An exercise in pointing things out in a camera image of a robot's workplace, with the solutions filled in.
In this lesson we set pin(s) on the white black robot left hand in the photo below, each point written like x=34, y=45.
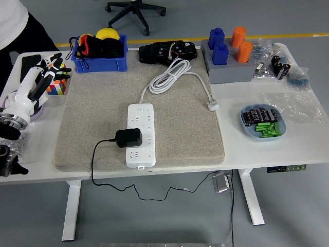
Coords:
x=24, y=103

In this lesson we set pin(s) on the black plug adapter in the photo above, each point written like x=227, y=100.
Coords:
x=128, y=138

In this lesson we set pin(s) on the white power strip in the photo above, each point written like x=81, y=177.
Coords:
x=141, y=157

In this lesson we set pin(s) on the purple round tray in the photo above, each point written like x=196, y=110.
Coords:
x=38, y=114

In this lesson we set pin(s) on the multicolour puzzle cube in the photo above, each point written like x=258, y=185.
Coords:
x=57, y=87

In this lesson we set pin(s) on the black phone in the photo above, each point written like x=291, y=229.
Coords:
x=28, y=63

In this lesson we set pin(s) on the clear bag of screws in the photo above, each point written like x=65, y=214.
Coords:
x=21, y=144

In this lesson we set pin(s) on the person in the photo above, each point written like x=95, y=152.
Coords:
x=13, y=20

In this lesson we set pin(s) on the blue plastic bin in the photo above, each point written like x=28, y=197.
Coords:
x=100, y=64

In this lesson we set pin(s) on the yellow ball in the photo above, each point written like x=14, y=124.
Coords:
x=106, y=33

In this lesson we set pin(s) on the white table leg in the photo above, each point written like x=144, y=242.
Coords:
x=70, y=211
x=250, y=198

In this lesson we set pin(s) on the black electronic device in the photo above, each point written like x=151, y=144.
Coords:
x=154, y=52

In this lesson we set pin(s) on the black office chair base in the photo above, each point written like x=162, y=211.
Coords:
x=133, y=10

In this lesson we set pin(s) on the grey-brown fabric mat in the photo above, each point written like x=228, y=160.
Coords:
x=180, y=133

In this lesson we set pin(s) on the grey block holder base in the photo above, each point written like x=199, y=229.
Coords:
x=204, y=45
x=231, y=73

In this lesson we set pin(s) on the blue plastic block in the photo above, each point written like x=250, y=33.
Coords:
x=220, y=55
x=216, y=38

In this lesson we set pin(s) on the silver foot pedal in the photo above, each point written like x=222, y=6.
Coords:
x=221, y=182

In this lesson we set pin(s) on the black capacitor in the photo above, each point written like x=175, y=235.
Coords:
x=246, y=118
x=262, y=114
x=270, y=115
x=275, y=115
x=254, y=115

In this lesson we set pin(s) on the orange plastic cylinder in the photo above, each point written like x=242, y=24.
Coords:
x=244, y=52
x=238, y=37

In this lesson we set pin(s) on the light blue plate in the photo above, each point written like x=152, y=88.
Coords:
x=246, y=131

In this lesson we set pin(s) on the green battery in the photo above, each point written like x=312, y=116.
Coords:
x=268, y=135
x=262, y=126
x=268, y=130
x=276, y=127

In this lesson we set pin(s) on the clear bag of metal parts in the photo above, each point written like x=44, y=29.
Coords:
x=264, y=74

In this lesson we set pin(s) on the clear bag of blue parts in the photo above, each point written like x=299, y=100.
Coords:
x=298, y=78
x=262, y=51

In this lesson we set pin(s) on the bag of black capacitors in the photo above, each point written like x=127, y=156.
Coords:
x=280, y=68

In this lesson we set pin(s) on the black table control panel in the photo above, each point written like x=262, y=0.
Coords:
x=286, y=168

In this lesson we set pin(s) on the large empty clear bag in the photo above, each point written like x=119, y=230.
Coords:
x=295, y=108

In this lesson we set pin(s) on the white wall socket panel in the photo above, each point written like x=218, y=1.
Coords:
x=8, y=99

